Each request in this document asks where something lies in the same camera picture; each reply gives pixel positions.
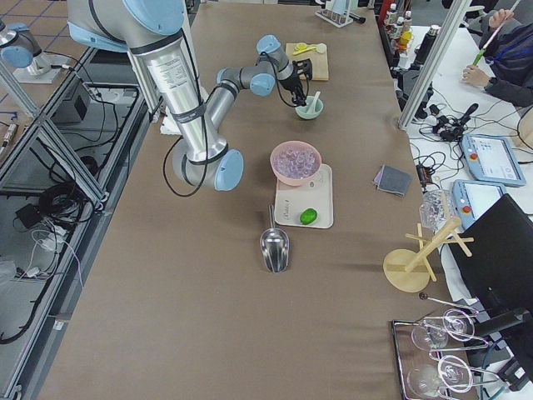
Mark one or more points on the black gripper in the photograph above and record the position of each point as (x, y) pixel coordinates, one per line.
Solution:
(295, 83)

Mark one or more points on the white ceramic spoon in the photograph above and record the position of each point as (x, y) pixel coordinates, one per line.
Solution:
(312, 108)

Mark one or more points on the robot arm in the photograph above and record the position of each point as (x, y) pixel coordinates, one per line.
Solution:
(153, 35)

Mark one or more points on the mint green bowl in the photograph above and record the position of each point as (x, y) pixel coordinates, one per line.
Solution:
(303, 111)

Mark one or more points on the pink bowl of ice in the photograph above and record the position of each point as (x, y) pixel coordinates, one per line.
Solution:
(295, 163)

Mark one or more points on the metal ice scoop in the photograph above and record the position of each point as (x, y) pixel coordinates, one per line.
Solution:
(275, 246)

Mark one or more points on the wooden cutting board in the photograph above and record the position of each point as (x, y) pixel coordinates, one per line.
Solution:
(320, 69)

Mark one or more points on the yellow plastic knife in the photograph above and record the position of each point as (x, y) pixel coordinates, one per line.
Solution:
(303, 48)

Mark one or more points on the cream serving tray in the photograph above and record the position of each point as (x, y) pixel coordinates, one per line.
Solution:
(291, 202)

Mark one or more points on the green lime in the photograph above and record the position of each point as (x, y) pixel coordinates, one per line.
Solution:
(308, 216)

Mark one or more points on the grey folded cloth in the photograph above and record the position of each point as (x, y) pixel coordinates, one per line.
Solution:
(392, 180)

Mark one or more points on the black thermos bottle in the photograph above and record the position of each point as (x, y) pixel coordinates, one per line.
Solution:
(426, 45)

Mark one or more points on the near teach pendant tablet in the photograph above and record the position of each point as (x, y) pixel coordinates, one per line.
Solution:
(473, 198)

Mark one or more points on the teach pendant tablet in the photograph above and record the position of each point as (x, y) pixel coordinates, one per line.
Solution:
(490, 159)
(473, 198)

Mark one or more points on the far teach pendant tablet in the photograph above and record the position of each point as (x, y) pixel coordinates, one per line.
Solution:
(490, 159)

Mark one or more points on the wooden mug tree stand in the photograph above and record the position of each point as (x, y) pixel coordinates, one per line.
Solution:
(411, 271)

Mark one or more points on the seated person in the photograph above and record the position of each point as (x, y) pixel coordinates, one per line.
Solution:
(510, 57)

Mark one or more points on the wine glass rack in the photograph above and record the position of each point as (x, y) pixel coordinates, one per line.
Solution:
(431, 356)

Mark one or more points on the white wire cup rack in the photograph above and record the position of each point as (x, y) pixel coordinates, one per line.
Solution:
(338, 13)

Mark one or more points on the aluminium frame post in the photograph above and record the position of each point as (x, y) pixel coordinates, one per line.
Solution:
(438, 51)

